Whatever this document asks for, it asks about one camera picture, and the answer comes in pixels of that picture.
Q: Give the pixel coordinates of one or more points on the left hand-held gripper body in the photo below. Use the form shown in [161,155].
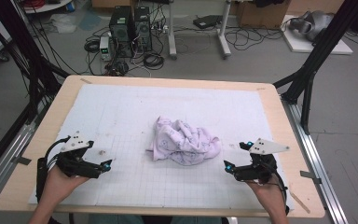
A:
[74,165]

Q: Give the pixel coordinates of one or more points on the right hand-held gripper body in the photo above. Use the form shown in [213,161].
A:
[261,169]

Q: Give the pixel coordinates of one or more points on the pink patterned towel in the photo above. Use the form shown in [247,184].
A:
[183,143]

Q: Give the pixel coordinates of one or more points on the person's right hand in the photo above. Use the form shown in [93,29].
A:
[268,194]

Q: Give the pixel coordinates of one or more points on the person's left hand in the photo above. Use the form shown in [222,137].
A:
[59,186]

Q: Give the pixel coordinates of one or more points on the black tape strip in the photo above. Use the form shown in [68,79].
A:
[23,160]
[310,176]

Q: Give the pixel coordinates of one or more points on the thin wooden stick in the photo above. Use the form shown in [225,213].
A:
[300,202]

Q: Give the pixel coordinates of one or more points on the white grid mat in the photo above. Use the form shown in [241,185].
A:
[136,109]

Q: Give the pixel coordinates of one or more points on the white power supply unit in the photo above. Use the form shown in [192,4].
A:
[105,46]

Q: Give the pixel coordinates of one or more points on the white stand legs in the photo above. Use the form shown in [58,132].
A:
[223,37]

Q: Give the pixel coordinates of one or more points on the white floor board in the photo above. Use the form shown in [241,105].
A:
[301,45]

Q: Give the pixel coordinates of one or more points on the black computer tower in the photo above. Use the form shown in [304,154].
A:
[143,29]
[121,29]

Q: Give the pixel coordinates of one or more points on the clear plastic bag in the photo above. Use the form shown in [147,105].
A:
[63,23]

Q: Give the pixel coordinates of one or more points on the blue floor sheet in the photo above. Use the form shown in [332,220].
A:
[89,20]

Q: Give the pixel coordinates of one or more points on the black flat device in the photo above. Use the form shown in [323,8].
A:
[206,21]

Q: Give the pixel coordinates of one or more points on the brown cardboard box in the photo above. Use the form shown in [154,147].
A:
[261,15]

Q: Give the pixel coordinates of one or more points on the grey headset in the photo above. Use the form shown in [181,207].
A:
[313,21]

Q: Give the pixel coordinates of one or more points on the round white table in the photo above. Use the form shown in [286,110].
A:
[46,6]

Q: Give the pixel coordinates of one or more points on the aluminium rail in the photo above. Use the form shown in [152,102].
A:
[9,155]
[317,161]

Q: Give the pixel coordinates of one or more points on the black metal frame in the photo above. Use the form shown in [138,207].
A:
[320,49]
[21,40]

